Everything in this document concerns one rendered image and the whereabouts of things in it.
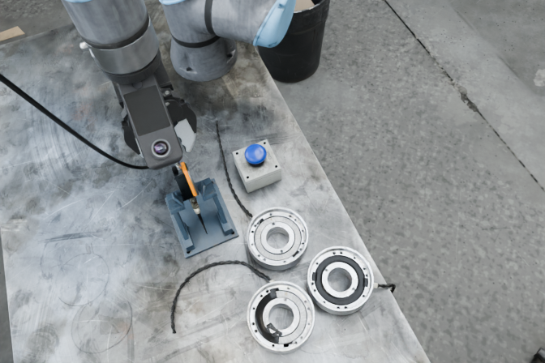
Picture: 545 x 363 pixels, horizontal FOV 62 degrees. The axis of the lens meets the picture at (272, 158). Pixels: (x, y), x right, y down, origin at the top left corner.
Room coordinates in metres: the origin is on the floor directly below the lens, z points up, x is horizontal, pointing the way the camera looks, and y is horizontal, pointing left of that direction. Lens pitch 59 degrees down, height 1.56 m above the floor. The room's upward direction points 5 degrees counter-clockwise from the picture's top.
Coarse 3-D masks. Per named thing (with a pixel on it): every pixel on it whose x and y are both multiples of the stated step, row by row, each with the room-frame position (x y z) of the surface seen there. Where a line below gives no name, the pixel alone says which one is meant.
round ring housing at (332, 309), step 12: (324, 252) 0.25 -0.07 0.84; (336, 252) 0.25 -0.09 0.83; (348, 252) 0.25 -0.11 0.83; (312, 264) 0.23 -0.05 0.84; (336, 264) 0.23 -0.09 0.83; (360, 264) 0.22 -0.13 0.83; (324, 276) 0.21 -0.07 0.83; (348, 276) 0.21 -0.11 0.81; (372, 276) 0.20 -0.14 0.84; (312, 288) 0.19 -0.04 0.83; (372, 288) 0.18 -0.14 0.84; (324, 300) 0.17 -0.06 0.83; (360, 300) 0.17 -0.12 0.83; (336, 312) 0.15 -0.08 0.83; (348, 312) 0.15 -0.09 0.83
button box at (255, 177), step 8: (264, 144) 0.47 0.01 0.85; (240, 152) 0.45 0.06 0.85; (272, 152) 0.45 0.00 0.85; (240, 160) 0.43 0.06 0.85; (264, 160) 0.43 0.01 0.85; (272, 160) 0.43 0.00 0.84; (240, 168) 0.42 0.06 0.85; (248, 168) 0.42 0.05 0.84; (256, 168) 0.42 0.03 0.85; (264, 168) 0.41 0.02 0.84; (272, 168) 0.41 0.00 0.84; (280, 168) 0.41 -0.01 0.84; (240, 176) 0.43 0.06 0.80; (248, 176) 0.40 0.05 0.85; (256, 176) 0.40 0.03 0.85; (264, 176) 0.40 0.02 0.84; (272, 176) 0.41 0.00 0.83; (280, 176) 0.41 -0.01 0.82; (248, 184) 0.39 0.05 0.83; (256, 184) 0.39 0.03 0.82; (264, 184) 0.40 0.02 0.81; (248, 192) 0.39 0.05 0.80
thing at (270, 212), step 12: (264, 216) 0.32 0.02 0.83; (288, 216) 0.32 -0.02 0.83; (300, 216) 0.31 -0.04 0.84; (252, 228) 0.30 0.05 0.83; (264, 228) 0.30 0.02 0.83; (276, 228) 0.30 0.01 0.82; (288, 228) 0.30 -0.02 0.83; (300, 228) 0.30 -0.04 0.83; (252, 240) 0.28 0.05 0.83; (264, 240) 0.28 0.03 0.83; (252, 252) 0.26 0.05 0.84; (276, 252) 0.26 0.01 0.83; (300, 252) 0.25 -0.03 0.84; (264, 264) 0.24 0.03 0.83; (276, 264) 0.23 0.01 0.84; (288, 264) 0.23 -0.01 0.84
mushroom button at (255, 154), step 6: (252, 144) 0.45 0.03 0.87; (258, 144) 0.45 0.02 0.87; (246, 150) 0.44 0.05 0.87; (252, 150) 0.44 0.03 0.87; (258, 150) 0.43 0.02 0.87; (264, 150) 0.44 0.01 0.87; (246, 156) 0.43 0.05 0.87; (252, 156) 0.42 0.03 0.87; (258, 156) 0.42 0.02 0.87; (264, 156) 0.42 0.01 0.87; (252, 162) 0.41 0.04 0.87; (258, 162) 0.41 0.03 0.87
